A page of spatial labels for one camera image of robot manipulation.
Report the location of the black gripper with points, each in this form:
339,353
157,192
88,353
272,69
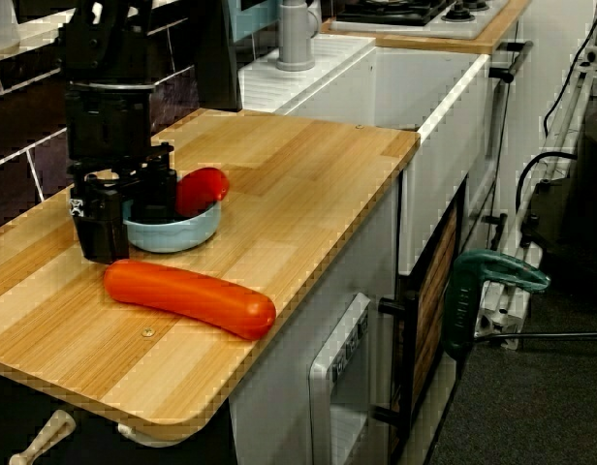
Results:
107,126

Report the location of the grey toy faucet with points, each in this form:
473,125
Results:
294,39

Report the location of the black device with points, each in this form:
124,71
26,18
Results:
589,194

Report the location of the red chili pepper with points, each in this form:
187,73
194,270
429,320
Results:
201,191

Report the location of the white lidded jar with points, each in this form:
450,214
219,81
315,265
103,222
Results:
3,24

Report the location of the light blue bowl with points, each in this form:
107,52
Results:
182,237

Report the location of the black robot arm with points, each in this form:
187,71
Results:
100,48

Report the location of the dark kitchen upright post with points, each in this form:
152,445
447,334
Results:
216,58

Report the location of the white toy kitchen sink unit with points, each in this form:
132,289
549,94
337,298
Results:
424,87

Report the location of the orange toy sausage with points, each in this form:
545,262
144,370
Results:
192,295

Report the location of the wooden slat drawer front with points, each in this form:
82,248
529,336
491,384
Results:
434,300

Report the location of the white toy oven door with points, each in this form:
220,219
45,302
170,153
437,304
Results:
323,387

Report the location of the toy stove top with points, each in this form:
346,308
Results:
468,29

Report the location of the aluminium frame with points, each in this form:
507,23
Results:
570,116

